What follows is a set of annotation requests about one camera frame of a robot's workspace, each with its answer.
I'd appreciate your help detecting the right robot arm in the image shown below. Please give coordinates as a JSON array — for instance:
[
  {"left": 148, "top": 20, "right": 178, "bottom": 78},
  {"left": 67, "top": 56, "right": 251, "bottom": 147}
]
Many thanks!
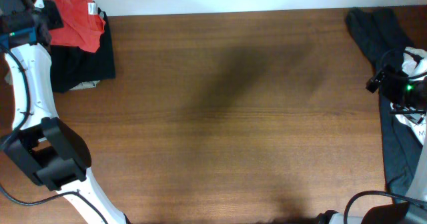
[{"left": 314, "top": 65, "right": 426, "bottom": 223}]

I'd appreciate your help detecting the folded black garment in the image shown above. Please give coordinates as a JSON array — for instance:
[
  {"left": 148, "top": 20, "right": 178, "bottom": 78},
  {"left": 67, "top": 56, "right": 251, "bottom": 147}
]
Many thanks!
[{"left": 51, "top": 9, "right": 115, "bottom": 93}]

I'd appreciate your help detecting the dark grey garment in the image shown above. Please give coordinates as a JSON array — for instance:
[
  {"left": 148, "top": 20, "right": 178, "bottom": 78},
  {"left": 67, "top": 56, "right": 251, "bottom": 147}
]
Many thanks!
[{"left": 345, "top": 8, "right": 422, "bottom": 195}]

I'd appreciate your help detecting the folded grey garment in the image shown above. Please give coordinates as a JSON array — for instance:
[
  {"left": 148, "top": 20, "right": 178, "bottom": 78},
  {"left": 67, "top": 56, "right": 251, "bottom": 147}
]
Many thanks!
[{"left": 4, "top": 71, "right": 100, "bottom": 91}]

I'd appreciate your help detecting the orange red t-shirt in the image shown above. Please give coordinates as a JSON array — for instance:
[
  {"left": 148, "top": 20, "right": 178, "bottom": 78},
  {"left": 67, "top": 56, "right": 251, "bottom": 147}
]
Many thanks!
[{"left": 50, "top": 0, "right": 105, "bottom": 53}]

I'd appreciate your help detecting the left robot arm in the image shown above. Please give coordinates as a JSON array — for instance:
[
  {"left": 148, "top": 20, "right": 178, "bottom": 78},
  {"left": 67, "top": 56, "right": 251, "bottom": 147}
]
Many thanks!
[{"left": 1, "top": 0, "right": 129, "bottom": 223}]

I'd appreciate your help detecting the white printed t-shirt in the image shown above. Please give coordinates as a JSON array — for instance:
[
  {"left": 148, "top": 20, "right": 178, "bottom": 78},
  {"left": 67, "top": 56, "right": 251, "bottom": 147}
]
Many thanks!
[{"left": 390, "top": 47, "right": 426, "bottom": 145}]

